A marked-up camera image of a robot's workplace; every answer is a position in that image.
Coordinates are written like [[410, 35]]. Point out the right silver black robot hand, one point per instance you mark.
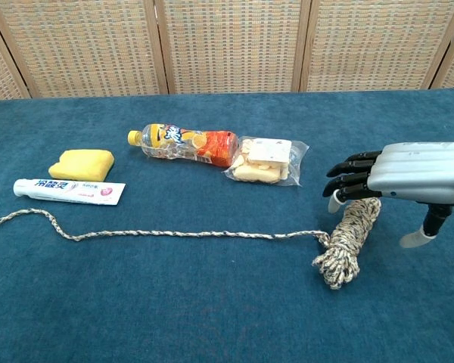
[[412, 170]]

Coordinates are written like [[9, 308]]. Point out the clear bag of snacks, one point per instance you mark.
[[265, 160]]

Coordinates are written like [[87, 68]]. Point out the orange drink plastic bottle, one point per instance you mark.
[[196, 145]]

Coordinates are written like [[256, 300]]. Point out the woven folding screen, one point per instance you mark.
[[231, 45]]

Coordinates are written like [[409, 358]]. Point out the blue table cover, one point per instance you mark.
[[196, 302]]

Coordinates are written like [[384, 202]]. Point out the yellow sponge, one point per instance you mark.
[[83, 164]]

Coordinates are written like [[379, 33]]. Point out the white toothpaste tube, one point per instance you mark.
[[68, 191]]

